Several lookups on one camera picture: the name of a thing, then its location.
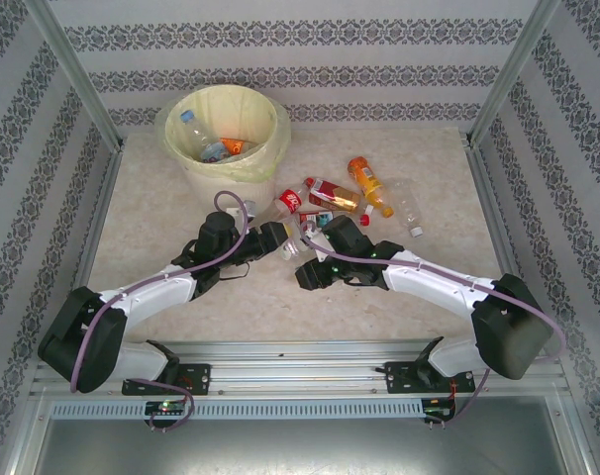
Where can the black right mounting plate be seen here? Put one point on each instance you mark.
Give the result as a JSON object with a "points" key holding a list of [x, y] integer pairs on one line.
{"points": [[399, 376]]}

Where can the orange juice bottle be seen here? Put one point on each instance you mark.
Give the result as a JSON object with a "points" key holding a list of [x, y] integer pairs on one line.
{"points": [[365, 178]]}

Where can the blue cap bottle colourful label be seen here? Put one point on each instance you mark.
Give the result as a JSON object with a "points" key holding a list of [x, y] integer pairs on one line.
{"points": [[198, 133]]}

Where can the aluminium side rail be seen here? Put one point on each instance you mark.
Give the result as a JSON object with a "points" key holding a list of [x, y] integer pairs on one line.
{"points": [[103, 198], [498, 222]]}

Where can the right aluminium side rail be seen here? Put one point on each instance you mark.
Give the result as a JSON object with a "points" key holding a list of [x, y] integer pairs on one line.
{"points": [[498, 222]]}

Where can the black mounting plate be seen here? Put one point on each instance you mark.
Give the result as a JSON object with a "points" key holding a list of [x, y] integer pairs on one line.
{"points": [[399, 376], [196, 378]]}

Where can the orange label bottle tan cap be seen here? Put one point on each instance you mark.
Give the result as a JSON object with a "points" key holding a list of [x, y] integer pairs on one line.
{"points": [[233, 146]]}

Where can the metal lower panel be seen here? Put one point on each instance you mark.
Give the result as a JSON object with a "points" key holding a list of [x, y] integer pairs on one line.
{"points": [[300, 450]]}

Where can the white plastic bin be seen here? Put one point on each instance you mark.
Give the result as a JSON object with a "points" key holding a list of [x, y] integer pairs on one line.
{"points": [[221, 185]]}

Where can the aluminium frame post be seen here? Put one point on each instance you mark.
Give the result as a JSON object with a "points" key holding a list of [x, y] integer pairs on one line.
{"points": [[77, 74], [511, 74]]}

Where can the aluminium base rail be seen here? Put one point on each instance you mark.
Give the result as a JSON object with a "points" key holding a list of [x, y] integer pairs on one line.
{"points": [[300, 368]]}

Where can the red bottle cap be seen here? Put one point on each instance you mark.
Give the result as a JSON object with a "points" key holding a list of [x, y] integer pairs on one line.
{"points": [[365, 220]]}

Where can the right aluminium frame post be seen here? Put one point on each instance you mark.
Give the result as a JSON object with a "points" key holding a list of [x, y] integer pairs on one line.
{"points": [[511, 74]]}

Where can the left circuit board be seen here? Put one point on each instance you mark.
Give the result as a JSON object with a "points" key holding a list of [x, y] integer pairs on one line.
{"points": [[166, 407]]}

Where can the red juice carton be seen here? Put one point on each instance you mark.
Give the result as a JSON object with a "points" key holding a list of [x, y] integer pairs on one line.
{"points": [[332, 194]]}

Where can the yellow-lined waste bin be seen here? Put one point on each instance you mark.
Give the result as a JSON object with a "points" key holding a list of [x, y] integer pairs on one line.
{"points": [[260, 119]]}

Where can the left aluminium frame post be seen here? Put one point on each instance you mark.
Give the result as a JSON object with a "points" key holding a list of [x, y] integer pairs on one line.
{"points": [[77, 74]]}

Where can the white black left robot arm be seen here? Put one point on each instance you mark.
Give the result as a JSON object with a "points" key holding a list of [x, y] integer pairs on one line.
{"points": [[146, 297]]}

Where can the left aluminium side rail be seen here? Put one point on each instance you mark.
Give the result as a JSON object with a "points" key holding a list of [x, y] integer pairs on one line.
{"points": [[103, 198]]}

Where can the circuit board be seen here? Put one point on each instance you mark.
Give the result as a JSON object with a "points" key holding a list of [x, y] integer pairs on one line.
{"points": [[436, 413], [166, 407]]}

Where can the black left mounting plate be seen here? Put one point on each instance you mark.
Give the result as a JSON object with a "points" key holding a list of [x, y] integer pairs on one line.
{"points": [[196, 378]]}

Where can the right circuit board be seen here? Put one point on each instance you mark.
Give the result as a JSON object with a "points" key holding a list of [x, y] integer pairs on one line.
{"points": [[436, 413]]}

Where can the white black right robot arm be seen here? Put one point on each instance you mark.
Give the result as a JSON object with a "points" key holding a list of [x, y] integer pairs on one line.
{"points": [[429, 284]]}

